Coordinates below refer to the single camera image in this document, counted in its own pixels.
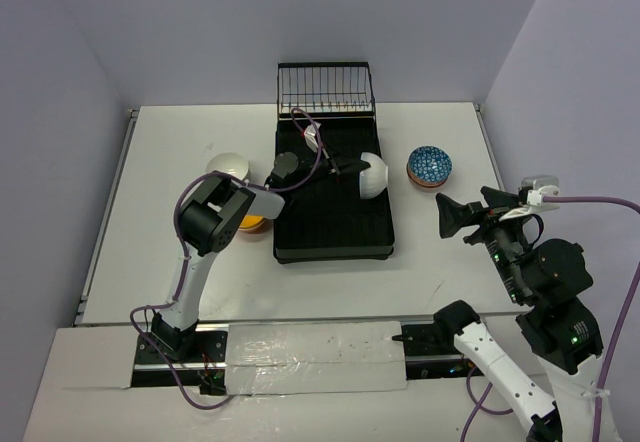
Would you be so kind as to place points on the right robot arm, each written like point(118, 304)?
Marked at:
point(560, 330)

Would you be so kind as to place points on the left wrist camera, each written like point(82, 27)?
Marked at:
point(311, 136)

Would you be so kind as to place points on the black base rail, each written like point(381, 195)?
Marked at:
point(204, 367)

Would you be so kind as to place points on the brown bowl under blue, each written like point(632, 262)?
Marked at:
point(424, 184)

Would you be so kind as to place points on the black dish rack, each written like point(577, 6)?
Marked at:
point(327, 220)

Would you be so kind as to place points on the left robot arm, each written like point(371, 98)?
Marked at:
point(209, 213)

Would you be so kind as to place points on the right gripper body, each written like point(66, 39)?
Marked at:
point(500, 235)

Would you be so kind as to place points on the white taped cover sheet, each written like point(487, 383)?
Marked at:
point(287, 359)

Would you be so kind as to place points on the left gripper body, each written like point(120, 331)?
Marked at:
point(333, 168)

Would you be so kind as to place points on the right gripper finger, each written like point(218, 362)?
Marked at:
point(453, 216)
point(499, 200)

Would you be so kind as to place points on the orange bowl under yellow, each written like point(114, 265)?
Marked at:
point(262, 228)

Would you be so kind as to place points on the white bowl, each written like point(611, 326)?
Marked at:
point(243, 175)
point(228, 162)
point(374, 179)

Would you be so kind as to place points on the blue patterned bowl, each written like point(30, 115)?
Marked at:
point(430, 163)

